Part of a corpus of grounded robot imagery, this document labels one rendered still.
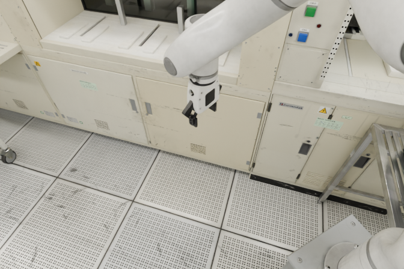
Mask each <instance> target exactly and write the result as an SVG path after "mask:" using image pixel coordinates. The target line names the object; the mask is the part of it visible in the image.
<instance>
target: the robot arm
mask: <svg viewBox="0 0 404 269"><path fill-rule="evenodd" d="M307 1H308V0H225V1H224V2H223V3H221V4H219V5H218V6H217V7H215V8H214V9H212V10H211V11H209V12H208V13H206V14H196V15H193V16H191V17H189V18H187V19H186V21H185V30H184V31H183V32H182V33H181V34H180V35H179V36H178V37H177V38H176V39H175V40H174V41H173V42H172V43H171V44H170V46H169V47H168V49H167V50H166V52H165V54H164V59H163V62H164V67H165V69H166V71H167V72H168V73H169V74H170V75H172V76H174V77H185V76H188V78H189V82H188V93H187V102H188V104H187V105H186V107H185V108H184V110H183V111H182V114H183V115H184V116H186V117H187V118H189V123H190V125H192V126H194V127H197V126H198V123H197V118H196V116H197V114H200V113H203V112H204V111H205V110H206V109H208V108H209V109H211V110H212V111H214V112H216V104H217V101H218V99H219V95H220V90H221V88H222V85H220V84H219V78H218V65H219V56H221V55H223V54H224V53H226V52H228V51H229V50H230V49H232V48H234V47H235V46H237V45H238V44H240V43H241V42H243V41H245V40H246V39H248V38H250V37H251V36H253V35H254V34H256V33H258V32H260V31H261V30H263V29H265V28H266V27H268V26H269V25H271V24H273V23H274V22H276V21H277V20H279V19H280V18H282V17H284V16H285V15H287V14H288V13H290V12H291V11H293V10H294V9H296V8H298V7H299V6H300V5H302V4H304V3H305V2H307ZM348 1H349V3H350V6H351V7H352V10H353V12H354V15H355V17H356V19H357V22H358V24H359V26H360V29H361V31H362V33H363V35H364V37H365V39H366V40H367V42H368V44H369V45H370V46H371V48H372V49H373V50H374V51H375V52H376V53H377V54H378V55H379V56H380V57H381V58H382V59H383V60H384V61H385V62H386V63H387V64H388V65H390V66H391V67H392V68H394V69H396V70H397V71H399V72H401V73H403V74H404V0H348ZM192 110H193V111H195V112H194V114H191V112H192ZM323 269H404V228H387V229H383V230H381V231H379V232H378V233H377V234H375V235H374V236H372V237H371V238H369V239H368V240H367V241H365V242H363V243H362V244H361V245H359V244H355V243H348V242H347V243H339V244H336V245H335V246H333V247H332V248H330V249H329V250H328V252H327V254H326V256H325V259H324V262H323Z"/></svg>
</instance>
